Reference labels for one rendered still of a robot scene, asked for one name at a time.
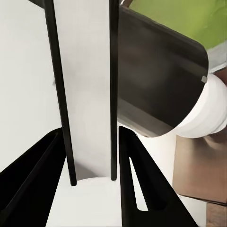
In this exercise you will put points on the table lamp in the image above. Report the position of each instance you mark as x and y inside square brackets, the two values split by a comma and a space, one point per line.
[163, 81]

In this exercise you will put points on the fixed window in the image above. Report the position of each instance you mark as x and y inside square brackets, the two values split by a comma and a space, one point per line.
[204, 21]

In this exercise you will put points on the nightstand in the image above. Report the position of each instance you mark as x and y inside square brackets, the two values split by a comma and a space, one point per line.
[200, 164]

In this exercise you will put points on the hardback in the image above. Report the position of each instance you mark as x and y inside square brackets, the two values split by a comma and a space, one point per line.
[83, 39]

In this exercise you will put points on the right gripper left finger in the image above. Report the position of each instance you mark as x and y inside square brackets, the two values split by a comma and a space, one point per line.
[28, 185]

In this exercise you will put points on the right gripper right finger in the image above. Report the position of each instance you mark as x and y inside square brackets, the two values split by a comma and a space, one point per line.
[165, 209]

